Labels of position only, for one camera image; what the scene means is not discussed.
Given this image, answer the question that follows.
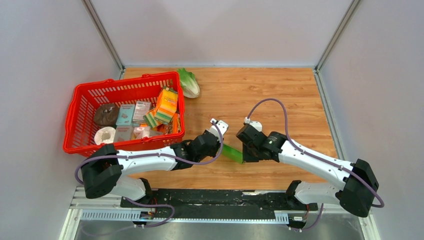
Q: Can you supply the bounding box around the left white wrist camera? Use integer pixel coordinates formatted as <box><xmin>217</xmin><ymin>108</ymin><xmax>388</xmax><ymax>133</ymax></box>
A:
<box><xmin>208</xmin><ymin>118</ymin><xmax>229</xmax><ymax>141</ymax></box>

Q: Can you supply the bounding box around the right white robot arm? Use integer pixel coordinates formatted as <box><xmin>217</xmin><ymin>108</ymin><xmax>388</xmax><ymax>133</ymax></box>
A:
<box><xmin>236</xmin><ymin>124</ymin><xmax>379</xmax><ymax>218</ymax></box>

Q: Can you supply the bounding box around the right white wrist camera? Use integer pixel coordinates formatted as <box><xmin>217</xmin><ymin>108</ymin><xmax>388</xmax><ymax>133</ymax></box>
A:
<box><xmin>244</xmin><ymin>117</ymin><xmax>263</xmax><ymax>132</ymax></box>

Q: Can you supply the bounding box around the brown round bread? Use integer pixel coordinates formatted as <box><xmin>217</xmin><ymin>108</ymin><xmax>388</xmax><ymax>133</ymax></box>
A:
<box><xmin>93</xmin><ymin>103</ymin><xmax>120</xmax><ymax>127</ymax></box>

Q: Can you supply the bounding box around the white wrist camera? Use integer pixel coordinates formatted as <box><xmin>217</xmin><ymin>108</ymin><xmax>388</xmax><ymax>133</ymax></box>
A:
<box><xmin>244</xmin><ymin>117</ymin><xmax>263</xmax><ymax>132</ymax></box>
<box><xmin>208</xmin><ymin>118</ymin><xmax>229</xmax><ymax>141</ymax></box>

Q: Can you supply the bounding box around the orange yellow carton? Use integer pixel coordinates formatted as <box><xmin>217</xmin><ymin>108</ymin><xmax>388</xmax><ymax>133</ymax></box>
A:
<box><xmin>154</xmin><ymin>86</ymin><xmax>178</xmax><ymax>125</ymax></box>

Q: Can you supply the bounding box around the pink white small pack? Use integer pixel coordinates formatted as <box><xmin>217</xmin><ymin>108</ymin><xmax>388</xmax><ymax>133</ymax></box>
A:
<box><xmin>133</xmin><ymin>126</ymin><xmax>151</xmax><ymax>140</ymax></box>

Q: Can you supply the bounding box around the grey pink flat box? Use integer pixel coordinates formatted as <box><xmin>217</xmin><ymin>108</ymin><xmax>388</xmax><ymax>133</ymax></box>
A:
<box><xmin>113</xmin><ymin>125</ymin><xmax>135</xmax><ymax>143</ymax></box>

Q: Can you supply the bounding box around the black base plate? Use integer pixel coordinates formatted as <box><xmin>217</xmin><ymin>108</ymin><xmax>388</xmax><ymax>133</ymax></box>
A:
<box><xmin>120</xmin><ymin>188</ymin><xmax>319</xmax><ymax>220</ymax></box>

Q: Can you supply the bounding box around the red plastic basket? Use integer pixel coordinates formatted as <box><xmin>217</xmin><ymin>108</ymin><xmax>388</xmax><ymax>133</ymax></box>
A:
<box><xmin>62</xmin><ymin>71</ymin><xmax>185</xmax><ymax>157</ymax></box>

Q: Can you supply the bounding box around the pink small box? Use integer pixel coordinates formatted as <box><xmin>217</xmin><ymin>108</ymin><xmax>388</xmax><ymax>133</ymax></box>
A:
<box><xmin>132</xmin><ymin>101</ymin><xmax>152</xmax><ymax>124</ymax></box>

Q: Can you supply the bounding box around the green paper box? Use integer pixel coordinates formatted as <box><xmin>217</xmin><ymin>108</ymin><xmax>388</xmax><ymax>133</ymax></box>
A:
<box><xmin>221</xmin><ymin>144</ymin><xmax>244</xmax><ymax>164</ymax></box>

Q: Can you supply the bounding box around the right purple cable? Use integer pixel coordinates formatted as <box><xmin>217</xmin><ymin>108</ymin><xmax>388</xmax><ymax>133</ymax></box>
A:
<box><xmin>245</xmin><ymin>97</ymin><xmax>385</xmax><ymax>232</ymax></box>

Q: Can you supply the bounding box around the white toilet paper roll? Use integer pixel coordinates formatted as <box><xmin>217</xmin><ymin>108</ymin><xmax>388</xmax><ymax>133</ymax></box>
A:
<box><xmin>93</xmin><ymin>126</ymin><xmax>116</xmax><ymax>145</ymax></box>

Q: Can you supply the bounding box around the teal small box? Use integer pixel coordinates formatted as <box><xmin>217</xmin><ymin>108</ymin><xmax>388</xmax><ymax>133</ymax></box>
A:
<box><xmin>115</xmin><ymin>104</ymin><xmax>136</xmax><ymax>126</ymax></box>

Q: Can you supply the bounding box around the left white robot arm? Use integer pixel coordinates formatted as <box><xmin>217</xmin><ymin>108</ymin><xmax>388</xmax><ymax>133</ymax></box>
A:
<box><xmin>75</xmin><ymin>126</ymin><xmax>225</xmax><ymax>208</ymax></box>

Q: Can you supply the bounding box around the green striped sponge pack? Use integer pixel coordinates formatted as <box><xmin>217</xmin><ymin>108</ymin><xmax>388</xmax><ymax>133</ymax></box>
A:
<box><xmin>143</xmin><ymin>109</ymin><xmax>162</xmax><ymax>129</ymax></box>

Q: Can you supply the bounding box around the green lettuce head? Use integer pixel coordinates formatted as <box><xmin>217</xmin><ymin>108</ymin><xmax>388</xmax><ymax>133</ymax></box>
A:
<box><xmin>176</xmin><ymin>68</ymin><xmax>200</xmax><ymax>99</ymax></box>

